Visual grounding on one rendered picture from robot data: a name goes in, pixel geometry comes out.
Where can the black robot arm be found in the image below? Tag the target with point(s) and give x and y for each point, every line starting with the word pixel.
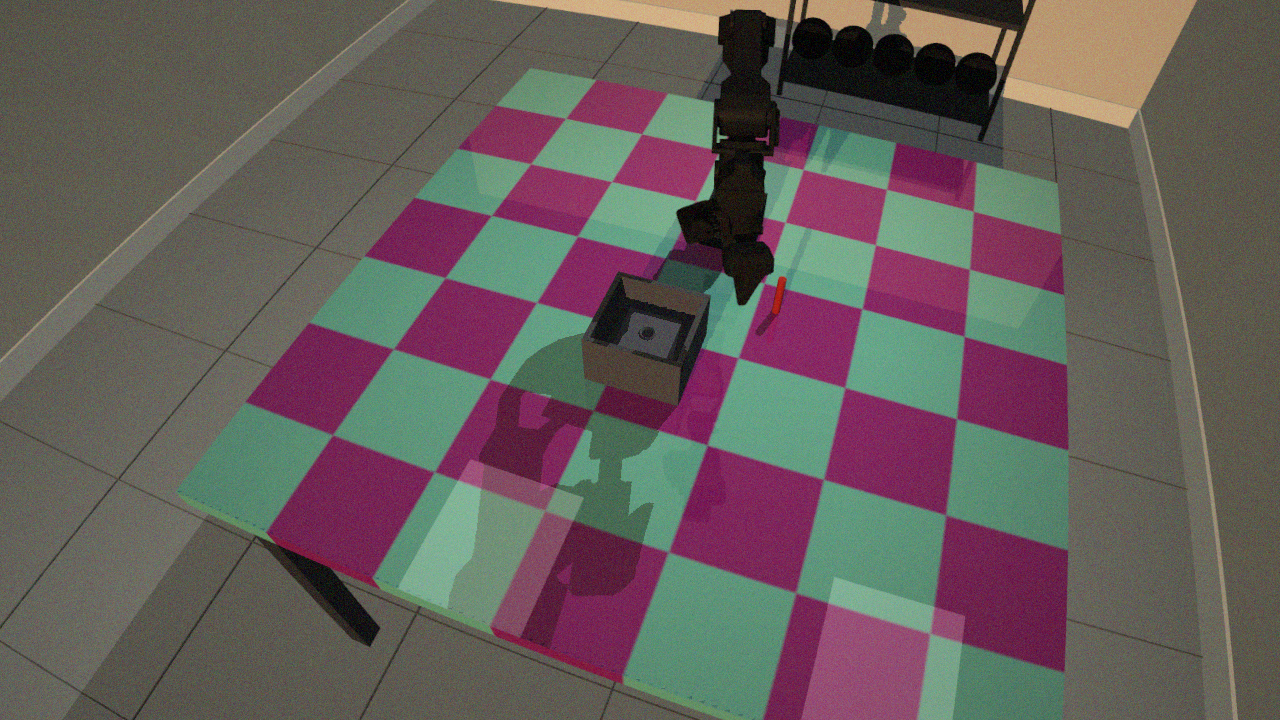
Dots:
pixel 744 112

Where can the red peg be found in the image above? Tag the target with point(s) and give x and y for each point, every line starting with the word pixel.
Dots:
pixel 779 294

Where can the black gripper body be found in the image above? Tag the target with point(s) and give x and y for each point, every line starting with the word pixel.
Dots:
pixel 747 257

